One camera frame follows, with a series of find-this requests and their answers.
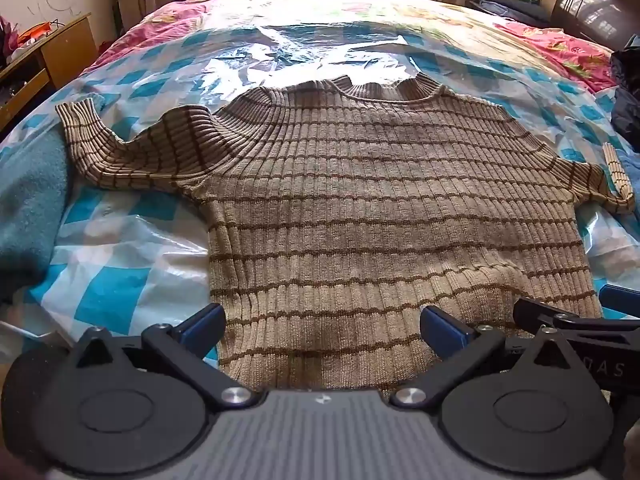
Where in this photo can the wooden cabinet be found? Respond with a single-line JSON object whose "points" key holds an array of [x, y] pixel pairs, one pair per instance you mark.
{"points": [[65, 55]]}

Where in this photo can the pink plastic bag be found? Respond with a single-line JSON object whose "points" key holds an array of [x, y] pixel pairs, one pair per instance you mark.
{"points": [[6, 35]]}

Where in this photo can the beige striped ribbed sweater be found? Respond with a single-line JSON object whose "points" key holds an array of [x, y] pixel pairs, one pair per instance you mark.
{"points": [[375, 210]]}

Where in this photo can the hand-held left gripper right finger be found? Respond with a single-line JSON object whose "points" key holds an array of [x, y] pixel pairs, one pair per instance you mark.
{"points": [[442, 330]]}

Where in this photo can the teal fleece blanket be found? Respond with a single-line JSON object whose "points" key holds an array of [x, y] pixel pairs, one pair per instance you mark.
{"points": [[30, 200]]}

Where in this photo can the folded blue clothes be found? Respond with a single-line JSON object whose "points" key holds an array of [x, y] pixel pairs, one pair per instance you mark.
{"points": [[510, 7]]}

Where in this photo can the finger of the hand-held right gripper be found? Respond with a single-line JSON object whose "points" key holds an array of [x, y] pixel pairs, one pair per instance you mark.
{"points": [[535, 311], [622, 300]]}

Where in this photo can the orange object on cabinet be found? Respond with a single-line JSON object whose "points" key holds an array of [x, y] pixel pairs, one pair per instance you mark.
{"points": [[37, 32]]}

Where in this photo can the dark cloth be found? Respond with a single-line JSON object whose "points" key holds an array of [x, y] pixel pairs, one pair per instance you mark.
{"points": [[627, 85]]}

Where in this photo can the dark brown glossy headboard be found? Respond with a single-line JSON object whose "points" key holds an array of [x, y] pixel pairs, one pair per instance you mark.
{"points": [[590, 5]]}

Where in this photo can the blue white checkered plastic sheet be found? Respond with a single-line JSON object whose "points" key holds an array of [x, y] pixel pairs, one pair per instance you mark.
{"points": [[125, 290]]}

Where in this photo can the pink floral bedspread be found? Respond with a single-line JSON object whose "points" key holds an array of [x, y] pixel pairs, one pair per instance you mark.
{"points": [[550, 45]]}

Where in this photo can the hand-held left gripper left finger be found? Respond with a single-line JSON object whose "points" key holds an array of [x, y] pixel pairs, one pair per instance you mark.
{"points": [[200, 325]]}

